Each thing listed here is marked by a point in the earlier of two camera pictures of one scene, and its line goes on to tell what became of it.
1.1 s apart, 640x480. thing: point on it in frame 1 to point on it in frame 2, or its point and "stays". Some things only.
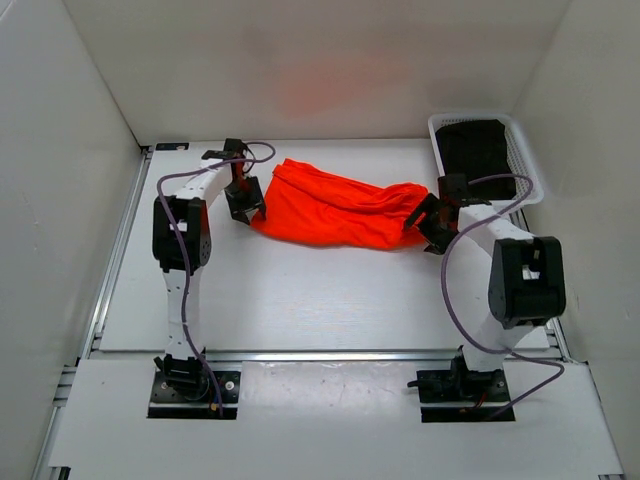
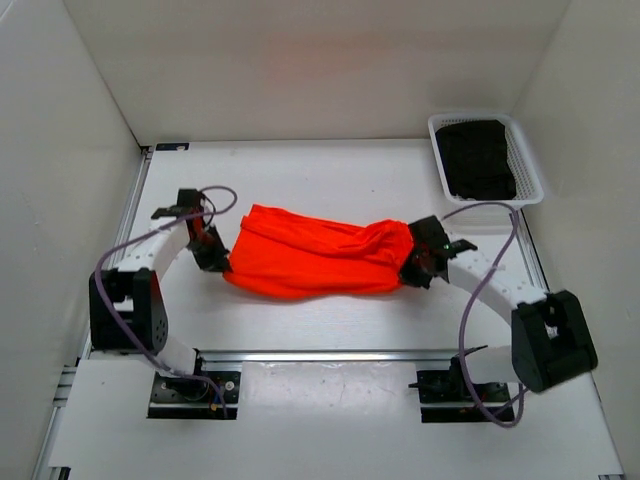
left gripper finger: [257, 194] to [217, 254]
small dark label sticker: [171, 146] stays
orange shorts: [305, 201] to [296, 255]
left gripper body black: [240, 192] to [198, 247]
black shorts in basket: [477, 149] stays
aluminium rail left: [92, 335] stays
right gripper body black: [433, 222] to [415, 270]
